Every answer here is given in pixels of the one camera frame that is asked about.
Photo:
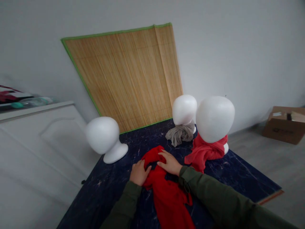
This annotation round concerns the clear plastic bottle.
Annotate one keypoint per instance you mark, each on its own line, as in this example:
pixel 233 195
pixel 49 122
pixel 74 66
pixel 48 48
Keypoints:
pixel 35 102

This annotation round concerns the dark blue marbled table mat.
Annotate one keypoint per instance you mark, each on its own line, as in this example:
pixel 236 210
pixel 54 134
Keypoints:
pixel 114 186

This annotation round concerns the person's right fingers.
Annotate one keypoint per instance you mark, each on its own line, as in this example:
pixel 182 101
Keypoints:
pixel 163 157

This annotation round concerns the red scarf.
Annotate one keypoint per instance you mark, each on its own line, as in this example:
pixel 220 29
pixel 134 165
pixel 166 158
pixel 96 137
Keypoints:
pixel 168 190

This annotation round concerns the person's right hand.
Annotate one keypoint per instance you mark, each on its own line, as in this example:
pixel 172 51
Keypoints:
pixel 171 164

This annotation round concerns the cardboard box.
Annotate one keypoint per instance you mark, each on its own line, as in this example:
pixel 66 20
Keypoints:
pixel 284 125

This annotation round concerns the coral pink scarf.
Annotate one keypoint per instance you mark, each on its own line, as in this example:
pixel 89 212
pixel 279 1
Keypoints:
pixel 206 152

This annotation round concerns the person's left hand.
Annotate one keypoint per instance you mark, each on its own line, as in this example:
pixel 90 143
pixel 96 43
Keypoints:
pixel 138 174

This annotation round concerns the bamboo mat with green border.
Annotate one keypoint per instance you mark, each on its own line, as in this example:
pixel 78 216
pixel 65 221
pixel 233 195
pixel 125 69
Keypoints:
pixel 126 78

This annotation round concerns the red and white patterned cloth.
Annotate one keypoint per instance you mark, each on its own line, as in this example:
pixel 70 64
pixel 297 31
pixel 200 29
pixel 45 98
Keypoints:
pixel 10 94

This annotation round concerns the grey scarf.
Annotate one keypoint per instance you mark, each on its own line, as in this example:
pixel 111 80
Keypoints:
pixel 181 134

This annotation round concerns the white foam mannequin head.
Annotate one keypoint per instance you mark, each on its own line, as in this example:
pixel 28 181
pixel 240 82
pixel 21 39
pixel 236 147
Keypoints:
pixel 184 111
pixel 104 138
pixel 214 119

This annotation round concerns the white cabinet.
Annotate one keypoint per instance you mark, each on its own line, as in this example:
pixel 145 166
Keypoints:
pixel 35 155

